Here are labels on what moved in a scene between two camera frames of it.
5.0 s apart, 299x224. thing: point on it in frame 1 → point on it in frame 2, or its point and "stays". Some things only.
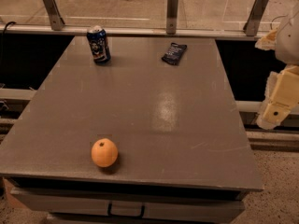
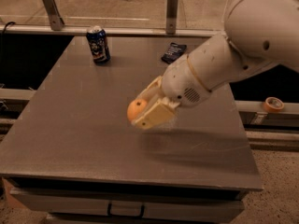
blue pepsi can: (99, 45) stays
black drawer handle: (124, 216) stays
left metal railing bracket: (56, 20) stays
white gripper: (289, 44) → (181, 82)
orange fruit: (104, 152) → (135, 108)
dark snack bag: (174, 53) stays
